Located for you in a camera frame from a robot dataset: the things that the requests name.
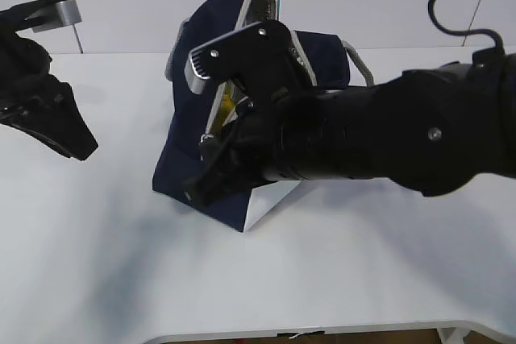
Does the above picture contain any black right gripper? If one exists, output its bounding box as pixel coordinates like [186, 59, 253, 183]
[183, 85, 290, 206]

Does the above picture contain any navy blue lunch bag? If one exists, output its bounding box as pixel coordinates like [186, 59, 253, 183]
[152, 0, 374, 234]

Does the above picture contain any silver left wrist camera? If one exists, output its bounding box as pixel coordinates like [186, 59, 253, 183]
[27, 0, 82, 33]

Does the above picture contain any yellow lemon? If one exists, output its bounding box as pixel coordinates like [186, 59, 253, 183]
[211, 84, 235, 134]

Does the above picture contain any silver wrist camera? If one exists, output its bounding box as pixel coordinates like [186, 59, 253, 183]
[27, 0, 82, 33]
[184, 19, 302, 107]

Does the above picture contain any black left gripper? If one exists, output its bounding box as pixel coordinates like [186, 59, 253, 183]
[1, 29, 98, 161]

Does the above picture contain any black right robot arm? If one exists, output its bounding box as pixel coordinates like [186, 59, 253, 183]
[184, 54, 515, 206]

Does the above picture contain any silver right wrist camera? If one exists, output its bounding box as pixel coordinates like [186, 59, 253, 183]
[184, 19, 302, 107]

